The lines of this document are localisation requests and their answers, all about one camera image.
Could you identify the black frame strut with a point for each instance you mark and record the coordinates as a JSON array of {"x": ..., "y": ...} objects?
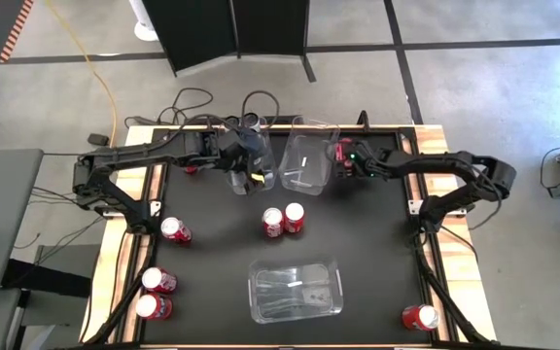
[
  {"x": 100, "y": 325},
  {"x": 477, "y": 325}
]

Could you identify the grey desk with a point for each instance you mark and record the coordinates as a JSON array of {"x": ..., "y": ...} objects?
[{"x": 8, "y": 219}]

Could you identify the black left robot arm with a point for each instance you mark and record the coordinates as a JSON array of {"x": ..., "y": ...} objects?
[{"x": 139, "y": 153}]

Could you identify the red Fanta can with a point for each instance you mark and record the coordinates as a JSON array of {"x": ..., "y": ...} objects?
[
  {"x": 153, "y": 306},
  {"x": 158, "y": 280},
  {"x": 191, "y": 170},
  {"x": 421, "y": 317}
]

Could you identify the black folding partition screen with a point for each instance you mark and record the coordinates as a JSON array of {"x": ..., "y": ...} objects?
[{"x": 202, "y": 29}]

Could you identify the clear plastic bin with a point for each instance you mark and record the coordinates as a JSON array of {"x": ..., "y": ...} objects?
[
  {"x": 295, "y": 290},
  {"x": 270, "y": 180},
  {"x": 309, "y": 160}
]

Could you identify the black power adapter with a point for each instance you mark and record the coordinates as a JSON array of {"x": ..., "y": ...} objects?
[{"x": 97, "y": 139}]

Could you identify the red Coca-Cola can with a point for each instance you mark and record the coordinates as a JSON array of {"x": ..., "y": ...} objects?
[
  {"x": 293, "y": 217},
  {"x": 343, "y": 151},
  {"x": 176, "y": 229},
  {"x": 272, "y": 222}
]

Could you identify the silver arm base bracket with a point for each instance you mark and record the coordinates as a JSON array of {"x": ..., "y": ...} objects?
[
  {"x": 413, "y": 206},
  {"x": 156, "y": 209}
]

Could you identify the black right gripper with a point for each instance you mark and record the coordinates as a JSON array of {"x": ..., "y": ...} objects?
[{"x": 361, "y": 163}]

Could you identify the yellow tape strip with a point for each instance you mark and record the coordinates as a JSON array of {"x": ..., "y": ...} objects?
[{"x": 259, "y": 177}]

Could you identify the black table clamp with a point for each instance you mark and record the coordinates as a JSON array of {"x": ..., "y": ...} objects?
[{"x": 363, "y": 121}]

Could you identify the white round stand base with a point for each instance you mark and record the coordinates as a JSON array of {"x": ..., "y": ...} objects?
[{"x": 145, "y": 31}]

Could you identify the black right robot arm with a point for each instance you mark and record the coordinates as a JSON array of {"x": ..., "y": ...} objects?
[{"x": 455, "y": 163}]

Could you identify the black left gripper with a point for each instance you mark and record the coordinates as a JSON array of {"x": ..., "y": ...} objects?
[{"x": 241, "y": 148}]

